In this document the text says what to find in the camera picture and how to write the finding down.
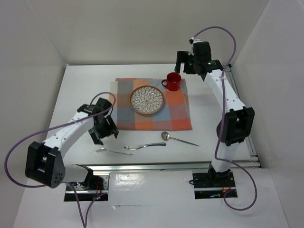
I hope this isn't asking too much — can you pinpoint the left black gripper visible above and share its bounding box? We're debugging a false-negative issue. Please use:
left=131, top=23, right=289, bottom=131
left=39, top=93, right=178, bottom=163
left=87, top=114, right=118, bottom=145

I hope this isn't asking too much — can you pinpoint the silver fork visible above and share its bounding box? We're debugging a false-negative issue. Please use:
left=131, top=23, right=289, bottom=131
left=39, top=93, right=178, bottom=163
left=95, top=148, right=133, bottom=156

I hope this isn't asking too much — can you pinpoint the red enamel mug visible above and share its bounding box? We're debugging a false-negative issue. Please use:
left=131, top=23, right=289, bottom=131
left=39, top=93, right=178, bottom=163
left=161, top=72, right=181, bottom=91

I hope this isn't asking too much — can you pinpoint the floral patterned plate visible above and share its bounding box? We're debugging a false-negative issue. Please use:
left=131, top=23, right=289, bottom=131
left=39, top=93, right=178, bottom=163
left=129, top=85, right=165, bottom=115

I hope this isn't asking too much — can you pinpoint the checkered orange grey cloth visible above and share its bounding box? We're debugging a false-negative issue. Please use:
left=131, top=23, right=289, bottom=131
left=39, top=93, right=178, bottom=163
left=110, top=78, right=192, bottom=131

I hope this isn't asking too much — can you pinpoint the silver spoon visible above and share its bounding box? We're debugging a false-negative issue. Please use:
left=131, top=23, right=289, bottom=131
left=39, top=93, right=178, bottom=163
left=161, top=132, right=199, bottom=147

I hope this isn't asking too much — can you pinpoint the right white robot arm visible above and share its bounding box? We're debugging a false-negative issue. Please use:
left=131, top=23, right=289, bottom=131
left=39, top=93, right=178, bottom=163
left=175, top=38, right=255, bottom=186

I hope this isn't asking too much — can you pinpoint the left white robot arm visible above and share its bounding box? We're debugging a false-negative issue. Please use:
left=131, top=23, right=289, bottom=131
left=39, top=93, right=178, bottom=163
left=25, top=98, right=118, bottom=190

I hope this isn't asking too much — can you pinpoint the silver knife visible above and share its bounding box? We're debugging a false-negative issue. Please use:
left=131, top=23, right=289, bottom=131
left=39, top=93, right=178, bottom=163
left=124, top=142, right=166, bottom=151

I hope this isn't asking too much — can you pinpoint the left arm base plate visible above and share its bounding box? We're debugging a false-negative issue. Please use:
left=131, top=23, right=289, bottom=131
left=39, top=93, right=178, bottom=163
left=70, top=172, right=110, bottom=202

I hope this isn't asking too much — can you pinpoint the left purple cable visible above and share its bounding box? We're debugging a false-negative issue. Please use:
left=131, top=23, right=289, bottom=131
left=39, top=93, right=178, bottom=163
left=4, top=92, right=117, bottom=228

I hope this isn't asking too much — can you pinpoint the purple cable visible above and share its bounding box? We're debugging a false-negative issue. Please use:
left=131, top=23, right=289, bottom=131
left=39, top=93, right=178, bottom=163
left=4, top=92, right=117, bottom=228
left=189, top=26, right=258, bottom=211

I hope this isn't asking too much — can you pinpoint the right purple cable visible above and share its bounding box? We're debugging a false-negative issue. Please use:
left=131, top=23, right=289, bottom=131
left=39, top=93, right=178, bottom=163
left=189, top=26, right=258, bottom=211

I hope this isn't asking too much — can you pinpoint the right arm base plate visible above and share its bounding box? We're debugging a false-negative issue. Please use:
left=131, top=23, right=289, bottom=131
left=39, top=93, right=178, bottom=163
left=189, top=173, right=238, bottom=200

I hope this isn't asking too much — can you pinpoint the aluminium frame rail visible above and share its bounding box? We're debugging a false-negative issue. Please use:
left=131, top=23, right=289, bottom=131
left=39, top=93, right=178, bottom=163
left=38, top=63, right=262, bottom=172

